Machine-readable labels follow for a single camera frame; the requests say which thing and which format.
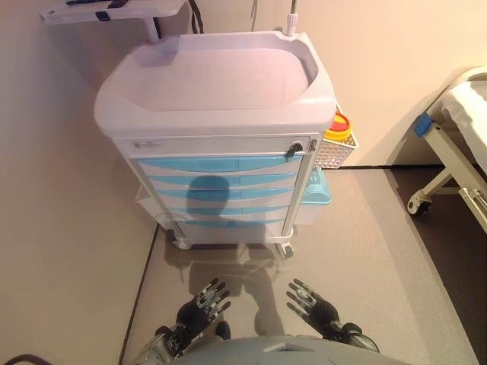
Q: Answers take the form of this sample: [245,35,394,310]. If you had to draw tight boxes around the blue lidded waste bin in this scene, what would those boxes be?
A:
[300,167,333,225]

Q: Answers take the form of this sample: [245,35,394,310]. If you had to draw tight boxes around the white wire cart basket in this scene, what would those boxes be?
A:
[135,184,176,229]

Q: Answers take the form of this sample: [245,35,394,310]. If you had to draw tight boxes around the blue bed clip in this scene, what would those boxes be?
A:
[413,113,434,137]

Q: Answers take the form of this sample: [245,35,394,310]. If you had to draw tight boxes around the white medical cart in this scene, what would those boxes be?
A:
[94,32,338,250]

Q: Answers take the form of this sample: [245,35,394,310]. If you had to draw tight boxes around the white hospital bed frame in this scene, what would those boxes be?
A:
[406,66,487,225]

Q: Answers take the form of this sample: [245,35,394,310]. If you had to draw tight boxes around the white bed sheet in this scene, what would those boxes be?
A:
[443,78,487,174]

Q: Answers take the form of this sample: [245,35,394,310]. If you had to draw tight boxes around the yellow sharps container red lid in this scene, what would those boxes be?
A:
[323,112,353,144]

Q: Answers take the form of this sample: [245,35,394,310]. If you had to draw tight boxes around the black wall cables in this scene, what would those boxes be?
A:
[188,0,206,35]

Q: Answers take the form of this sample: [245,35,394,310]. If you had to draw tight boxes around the metal infusion pole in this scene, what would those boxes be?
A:
[285,0,301,39]

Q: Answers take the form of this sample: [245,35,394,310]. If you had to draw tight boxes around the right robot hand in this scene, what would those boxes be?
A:
[285,278,342,335]

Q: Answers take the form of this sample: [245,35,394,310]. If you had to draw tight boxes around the white cart tray shelf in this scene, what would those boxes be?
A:
[40,0,183,43]

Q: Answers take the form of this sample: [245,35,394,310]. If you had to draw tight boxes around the grey robot torso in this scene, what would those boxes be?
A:
[170,334,412,365]

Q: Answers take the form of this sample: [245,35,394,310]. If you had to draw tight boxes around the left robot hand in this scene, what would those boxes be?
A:
[177,277,232,335]

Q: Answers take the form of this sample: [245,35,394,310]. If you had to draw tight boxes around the white plastic lattice basket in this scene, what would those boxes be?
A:
[312,129,361,170]

